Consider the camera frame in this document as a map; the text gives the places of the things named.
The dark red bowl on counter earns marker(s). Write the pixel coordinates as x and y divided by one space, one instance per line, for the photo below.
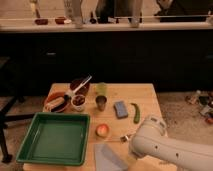
41 21

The blue sponge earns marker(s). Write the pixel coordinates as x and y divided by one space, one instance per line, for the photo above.
120 109

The brown bowl on counter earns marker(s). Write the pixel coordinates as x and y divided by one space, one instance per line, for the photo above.
60 20

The metal cup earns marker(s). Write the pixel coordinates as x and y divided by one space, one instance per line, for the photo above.
101 102

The black chair frame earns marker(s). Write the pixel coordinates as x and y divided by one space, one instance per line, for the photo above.
3 112

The white bowl with dark food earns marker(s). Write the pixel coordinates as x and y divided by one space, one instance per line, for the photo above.
78 102

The green plastic tray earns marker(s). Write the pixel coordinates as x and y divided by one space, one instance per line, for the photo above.
55 139

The green plastic cup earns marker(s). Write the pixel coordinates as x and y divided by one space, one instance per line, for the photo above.
101 89

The clutter on floor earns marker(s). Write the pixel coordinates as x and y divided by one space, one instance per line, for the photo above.
205 100

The orange bowl with hotdog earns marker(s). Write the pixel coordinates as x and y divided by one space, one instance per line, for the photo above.
55 102

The grey-blue towel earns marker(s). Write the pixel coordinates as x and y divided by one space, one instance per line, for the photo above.
107 160

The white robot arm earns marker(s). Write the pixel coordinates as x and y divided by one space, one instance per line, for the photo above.
150 139

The red apple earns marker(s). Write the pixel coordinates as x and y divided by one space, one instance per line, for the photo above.
102 130

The white-handled brush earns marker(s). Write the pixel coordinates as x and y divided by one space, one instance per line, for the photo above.
70 93

